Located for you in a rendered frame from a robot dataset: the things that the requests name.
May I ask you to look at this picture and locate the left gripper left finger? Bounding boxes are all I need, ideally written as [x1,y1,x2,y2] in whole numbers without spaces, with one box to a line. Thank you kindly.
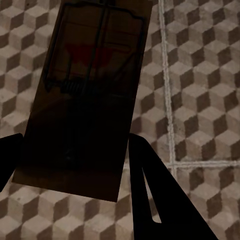
[0,133,24,193]

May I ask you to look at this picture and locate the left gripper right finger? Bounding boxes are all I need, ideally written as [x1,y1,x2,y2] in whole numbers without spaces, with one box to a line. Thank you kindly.
[128,133,218,240]

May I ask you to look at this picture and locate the mousetrap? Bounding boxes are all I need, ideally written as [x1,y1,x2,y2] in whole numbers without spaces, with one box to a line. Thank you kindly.
[12,0,154,203]

